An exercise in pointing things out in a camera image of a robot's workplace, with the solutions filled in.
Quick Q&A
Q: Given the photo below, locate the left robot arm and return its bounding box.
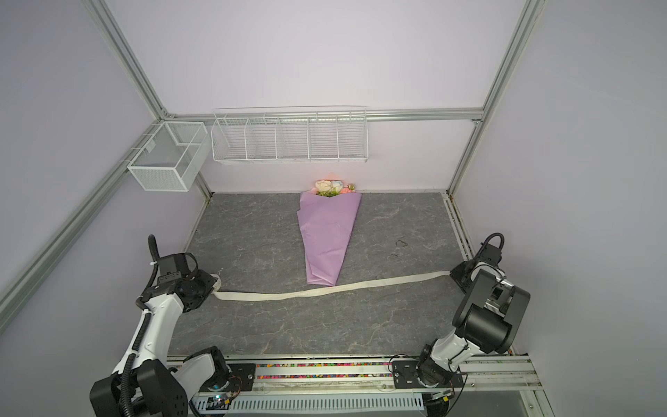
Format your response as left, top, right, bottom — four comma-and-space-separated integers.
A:
90, 236, 233, 416

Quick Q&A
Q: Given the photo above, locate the cream rose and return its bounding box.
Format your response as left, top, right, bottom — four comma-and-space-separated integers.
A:
314, 180, 335, 195

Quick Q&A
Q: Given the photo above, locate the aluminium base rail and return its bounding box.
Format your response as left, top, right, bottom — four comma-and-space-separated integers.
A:
93, 355, 554, 417

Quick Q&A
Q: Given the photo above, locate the pink spray rose stem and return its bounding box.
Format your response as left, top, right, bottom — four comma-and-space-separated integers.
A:
340, 183, 356, 194

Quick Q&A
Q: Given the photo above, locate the pink purple wrapping paper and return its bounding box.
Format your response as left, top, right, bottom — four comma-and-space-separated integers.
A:
297, 174, 362, 287

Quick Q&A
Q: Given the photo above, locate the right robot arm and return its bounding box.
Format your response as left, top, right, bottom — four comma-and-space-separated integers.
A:
388, 232, 531, 389

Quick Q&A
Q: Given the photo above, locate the cream printed ribbon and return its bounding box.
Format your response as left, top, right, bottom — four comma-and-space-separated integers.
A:
212, 271, 451, 302

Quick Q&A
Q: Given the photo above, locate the long white wire basket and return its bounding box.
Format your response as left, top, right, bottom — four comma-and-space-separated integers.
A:
210, 106, 369, 163

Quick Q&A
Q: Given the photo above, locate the aluminium frame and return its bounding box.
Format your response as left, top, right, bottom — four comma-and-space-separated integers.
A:
1, 1, 545, 332

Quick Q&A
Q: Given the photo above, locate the small white mesh basket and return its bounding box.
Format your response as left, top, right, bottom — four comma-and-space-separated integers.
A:
128, 122, 212, 192

